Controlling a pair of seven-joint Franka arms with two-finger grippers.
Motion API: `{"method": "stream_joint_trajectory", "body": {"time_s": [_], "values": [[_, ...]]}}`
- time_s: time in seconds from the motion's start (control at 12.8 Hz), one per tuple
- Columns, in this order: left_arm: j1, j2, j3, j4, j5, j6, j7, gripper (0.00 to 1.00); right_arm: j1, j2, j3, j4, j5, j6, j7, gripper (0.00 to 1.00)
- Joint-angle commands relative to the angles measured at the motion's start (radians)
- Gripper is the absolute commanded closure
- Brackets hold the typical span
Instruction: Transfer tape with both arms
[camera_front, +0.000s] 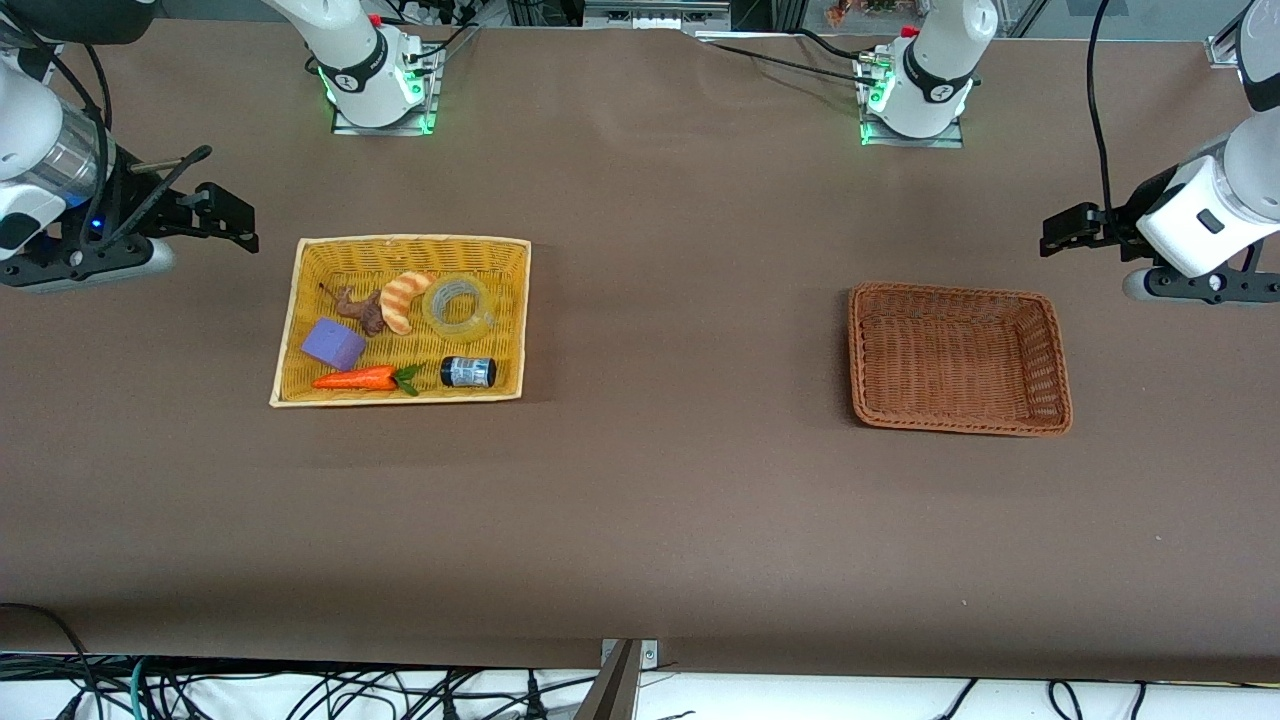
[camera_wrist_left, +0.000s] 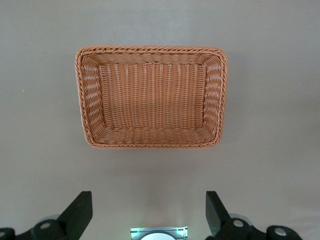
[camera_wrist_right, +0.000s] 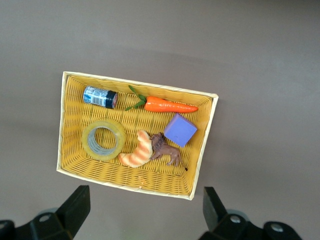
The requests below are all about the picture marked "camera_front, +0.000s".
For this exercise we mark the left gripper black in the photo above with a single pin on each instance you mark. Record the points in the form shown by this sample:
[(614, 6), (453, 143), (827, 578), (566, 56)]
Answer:
[(1128, 217)]

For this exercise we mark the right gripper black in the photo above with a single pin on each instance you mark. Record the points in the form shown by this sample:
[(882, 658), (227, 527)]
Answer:
[(140, 208)]

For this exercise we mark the yellowish clear tape roll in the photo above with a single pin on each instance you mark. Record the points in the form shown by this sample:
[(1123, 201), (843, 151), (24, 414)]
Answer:
[(430, 305)]

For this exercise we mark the purple foam block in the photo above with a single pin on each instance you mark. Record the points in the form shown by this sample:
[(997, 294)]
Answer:
[(335, 345)]

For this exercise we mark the brown toy animal figure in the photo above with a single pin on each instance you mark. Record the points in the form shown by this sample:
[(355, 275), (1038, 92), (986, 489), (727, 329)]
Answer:
[(370, 315)]

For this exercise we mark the brown wicker basket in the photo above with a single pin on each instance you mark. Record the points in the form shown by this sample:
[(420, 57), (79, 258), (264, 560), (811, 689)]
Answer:
[(950, 360)]

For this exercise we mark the toy croissant bread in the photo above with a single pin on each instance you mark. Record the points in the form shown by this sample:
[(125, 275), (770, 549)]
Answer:
[(400, 300)]

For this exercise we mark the orange toy carrot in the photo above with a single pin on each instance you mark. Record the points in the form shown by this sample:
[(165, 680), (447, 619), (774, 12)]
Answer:
[(355, 379)]

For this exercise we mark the yellow wicker basket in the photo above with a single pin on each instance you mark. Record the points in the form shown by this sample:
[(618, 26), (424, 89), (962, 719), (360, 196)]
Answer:
[(480, 260)]

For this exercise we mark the small black jar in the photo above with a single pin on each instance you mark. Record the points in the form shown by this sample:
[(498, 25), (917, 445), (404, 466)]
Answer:
[(468, 372)]

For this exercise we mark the white power strip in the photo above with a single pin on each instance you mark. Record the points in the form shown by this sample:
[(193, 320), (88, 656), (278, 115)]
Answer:
[(440, 12)]

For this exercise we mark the grey background box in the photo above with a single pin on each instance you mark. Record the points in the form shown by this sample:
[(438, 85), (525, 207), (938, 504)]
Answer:
[(655, 15)]

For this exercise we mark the dark slanted pole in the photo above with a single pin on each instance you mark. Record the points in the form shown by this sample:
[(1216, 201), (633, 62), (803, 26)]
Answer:
[(610, 695)]

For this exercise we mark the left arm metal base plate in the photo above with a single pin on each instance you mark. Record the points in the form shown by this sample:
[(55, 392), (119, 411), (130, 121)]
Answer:
[(950, 141)]

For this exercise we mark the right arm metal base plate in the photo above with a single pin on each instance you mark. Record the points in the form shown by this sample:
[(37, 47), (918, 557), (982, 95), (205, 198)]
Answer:
[(400, 130)]

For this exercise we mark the aluminium frame profile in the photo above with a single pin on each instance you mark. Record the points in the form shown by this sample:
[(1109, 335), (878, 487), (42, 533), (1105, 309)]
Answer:
[(1225, 52)]

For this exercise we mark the metal table edge bracket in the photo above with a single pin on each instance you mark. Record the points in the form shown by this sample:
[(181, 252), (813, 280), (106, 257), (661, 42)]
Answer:
[(650, 655)]

